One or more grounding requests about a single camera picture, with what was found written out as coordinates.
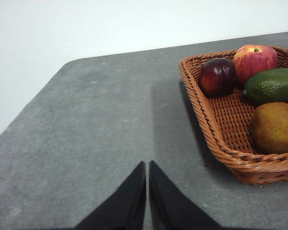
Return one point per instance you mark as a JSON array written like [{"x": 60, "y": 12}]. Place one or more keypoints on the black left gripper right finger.
[{"x": 172, "y": 208}]

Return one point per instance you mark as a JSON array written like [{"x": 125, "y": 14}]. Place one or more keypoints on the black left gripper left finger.
[{"x": 124, "y": 206}]

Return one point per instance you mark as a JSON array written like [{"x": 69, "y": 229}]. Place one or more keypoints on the brown kiwi fruit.
[{"x": 276, "y": 129}]

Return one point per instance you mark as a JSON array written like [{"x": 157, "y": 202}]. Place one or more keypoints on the brown wicker basket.
[{"x": 230, "y": 119}]

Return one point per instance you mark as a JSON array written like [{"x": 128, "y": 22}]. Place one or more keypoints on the dark purple plum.
[{"x": 217, "y": 76}]

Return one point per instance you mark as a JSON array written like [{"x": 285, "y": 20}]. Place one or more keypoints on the green avocado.
[{"x": 271, "y": 86}]

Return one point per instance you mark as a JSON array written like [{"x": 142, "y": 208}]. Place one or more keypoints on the red peach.
[{"x": 254, "y": 62}]

